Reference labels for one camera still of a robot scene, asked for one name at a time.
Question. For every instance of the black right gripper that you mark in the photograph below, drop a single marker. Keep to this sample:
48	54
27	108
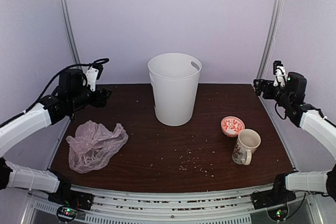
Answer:
262	82

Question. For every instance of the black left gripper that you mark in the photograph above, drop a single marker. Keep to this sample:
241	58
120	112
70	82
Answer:
101	98

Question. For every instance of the translucent pink plastic bag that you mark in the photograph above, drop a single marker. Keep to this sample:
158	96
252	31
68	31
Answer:
93	145

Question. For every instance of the white plastic trash bin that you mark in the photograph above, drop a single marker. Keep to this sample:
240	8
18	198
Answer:
174	79

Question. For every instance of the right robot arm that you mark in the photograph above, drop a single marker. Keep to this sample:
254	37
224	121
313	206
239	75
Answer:
289	93

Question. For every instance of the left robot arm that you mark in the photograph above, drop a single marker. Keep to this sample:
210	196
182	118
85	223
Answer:
76	90

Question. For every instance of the red patterned ceramic bowl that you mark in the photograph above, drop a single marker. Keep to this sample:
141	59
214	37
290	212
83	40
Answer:
231	126

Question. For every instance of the cream patterned ceramic mug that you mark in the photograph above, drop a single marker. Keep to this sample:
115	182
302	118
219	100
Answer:
246	144

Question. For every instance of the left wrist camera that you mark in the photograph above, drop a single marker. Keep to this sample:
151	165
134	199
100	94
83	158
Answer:
92	74

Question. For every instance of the right aluminium frame post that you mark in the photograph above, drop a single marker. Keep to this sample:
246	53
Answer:
270	39

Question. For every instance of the aluminium frame post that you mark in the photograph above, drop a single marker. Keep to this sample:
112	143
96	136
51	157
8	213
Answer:
69	31
270	39

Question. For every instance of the front aluminium rail base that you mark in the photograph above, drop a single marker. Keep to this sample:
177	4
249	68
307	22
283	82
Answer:
226	206

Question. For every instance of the left aluminium frame post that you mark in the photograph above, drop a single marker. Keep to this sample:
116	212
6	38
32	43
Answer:
69	31

